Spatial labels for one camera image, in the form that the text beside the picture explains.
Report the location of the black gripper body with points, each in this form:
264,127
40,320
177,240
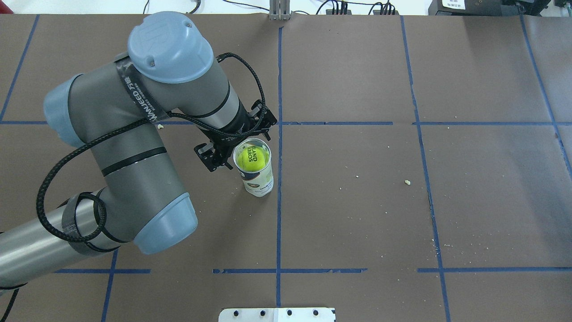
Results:
241,121

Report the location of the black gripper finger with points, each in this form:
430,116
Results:
214,156
262,119

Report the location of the yellow tennis ball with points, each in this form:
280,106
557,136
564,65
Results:
253,158

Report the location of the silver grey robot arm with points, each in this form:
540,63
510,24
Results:
168,71

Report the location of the clear tennis ball can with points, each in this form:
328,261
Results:
260,183

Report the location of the black computer box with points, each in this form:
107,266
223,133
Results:
490,8

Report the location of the aluminium frame post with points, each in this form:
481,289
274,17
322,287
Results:
279,10

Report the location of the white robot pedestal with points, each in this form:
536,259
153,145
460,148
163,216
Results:
296,314

